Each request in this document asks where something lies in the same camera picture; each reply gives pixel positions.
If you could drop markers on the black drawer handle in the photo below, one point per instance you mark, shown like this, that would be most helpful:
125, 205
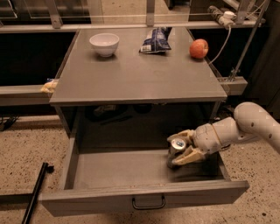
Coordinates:
143, 203

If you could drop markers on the open grey top drawer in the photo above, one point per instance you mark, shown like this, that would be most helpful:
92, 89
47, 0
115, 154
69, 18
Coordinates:
94, 182

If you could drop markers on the white ceramic bowl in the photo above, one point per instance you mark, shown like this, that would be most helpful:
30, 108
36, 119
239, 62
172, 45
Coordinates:
104, 44

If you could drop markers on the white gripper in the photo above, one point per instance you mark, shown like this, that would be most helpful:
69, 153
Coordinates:
205, 136

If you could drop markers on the blue chip bag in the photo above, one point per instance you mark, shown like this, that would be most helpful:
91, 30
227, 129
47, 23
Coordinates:
156, 41

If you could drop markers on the red apple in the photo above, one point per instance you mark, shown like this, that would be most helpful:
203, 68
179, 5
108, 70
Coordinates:
198, 49

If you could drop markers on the silver blue redbull can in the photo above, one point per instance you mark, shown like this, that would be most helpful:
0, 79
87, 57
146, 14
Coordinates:
177, 148

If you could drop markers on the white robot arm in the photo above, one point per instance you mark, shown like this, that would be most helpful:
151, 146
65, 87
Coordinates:
250, 123

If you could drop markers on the yellow crumpled sponge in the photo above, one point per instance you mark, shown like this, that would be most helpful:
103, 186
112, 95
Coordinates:
50, 86

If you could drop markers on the black metal bar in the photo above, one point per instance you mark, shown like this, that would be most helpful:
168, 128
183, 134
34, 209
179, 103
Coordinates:
45, 168

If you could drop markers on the grey cabinet with top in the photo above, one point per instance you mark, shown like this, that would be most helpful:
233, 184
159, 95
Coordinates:
132, 101

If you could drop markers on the grey metal shelf rail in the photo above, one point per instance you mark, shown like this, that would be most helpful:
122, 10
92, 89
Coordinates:
23, 95

